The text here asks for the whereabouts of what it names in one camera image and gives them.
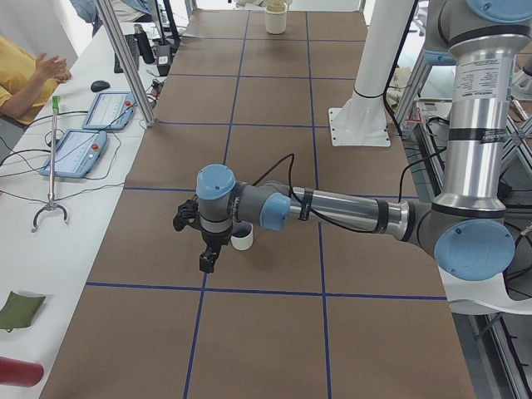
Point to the red cylinder bottle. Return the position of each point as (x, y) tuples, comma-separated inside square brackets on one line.
[(18, 373)]

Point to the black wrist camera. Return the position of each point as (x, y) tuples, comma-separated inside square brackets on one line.
[(187, 215)]

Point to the person in yellow shirt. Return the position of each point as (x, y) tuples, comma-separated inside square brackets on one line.
[(28, 81)]

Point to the black computer mouse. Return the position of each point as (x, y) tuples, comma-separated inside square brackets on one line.
[(99, 85)]

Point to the white pedestal base column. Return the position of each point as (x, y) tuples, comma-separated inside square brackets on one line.
[(362, 120)]

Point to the brown paper table mat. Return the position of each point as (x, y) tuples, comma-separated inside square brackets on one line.
[(310, 310)]

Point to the aluminium extrusion post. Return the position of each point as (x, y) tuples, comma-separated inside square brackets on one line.
[(118, 42)]

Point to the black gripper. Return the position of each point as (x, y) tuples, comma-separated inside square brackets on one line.
[(214, 239)]

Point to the white HOME mug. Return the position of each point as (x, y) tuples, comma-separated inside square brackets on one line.
[(242, 237)]

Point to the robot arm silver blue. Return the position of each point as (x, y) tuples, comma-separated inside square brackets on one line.
[(462, 228)]

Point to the green cloth pouch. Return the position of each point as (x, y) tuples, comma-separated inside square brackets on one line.
[(19, 311)]

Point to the teach pendant near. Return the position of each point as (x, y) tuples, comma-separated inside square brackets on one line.
[(77, 152)]

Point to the teach pendant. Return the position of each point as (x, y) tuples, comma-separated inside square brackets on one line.
[(110, 110), (77, 152)]

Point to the metal grabber stick green tip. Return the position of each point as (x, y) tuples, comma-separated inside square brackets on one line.
[(51, 203)]

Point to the teach pendant far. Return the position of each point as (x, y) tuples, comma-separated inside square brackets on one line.
[(110, 110)]

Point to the cream swing-lid trash bin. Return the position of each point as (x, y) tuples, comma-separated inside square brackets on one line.
[(275, 17)]

